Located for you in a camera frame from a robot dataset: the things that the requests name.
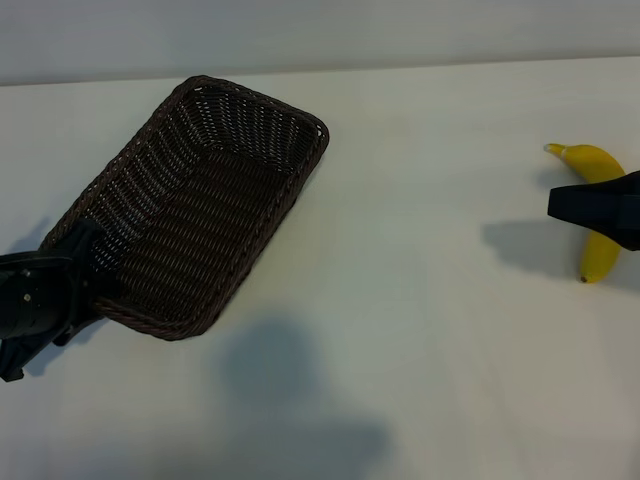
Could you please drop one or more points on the dark brown wicker basket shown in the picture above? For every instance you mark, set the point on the dark brown wicker basket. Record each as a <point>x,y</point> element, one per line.
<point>200,210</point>

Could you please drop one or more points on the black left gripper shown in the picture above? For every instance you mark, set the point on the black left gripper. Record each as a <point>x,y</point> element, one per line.
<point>35,300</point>

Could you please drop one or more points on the yellow banana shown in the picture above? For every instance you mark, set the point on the yellow banana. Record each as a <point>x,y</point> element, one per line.
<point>592,161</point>

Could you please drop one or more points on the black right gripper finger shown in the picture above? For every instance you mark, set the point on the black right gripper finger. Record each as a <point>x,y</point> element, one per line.
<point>595,207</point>

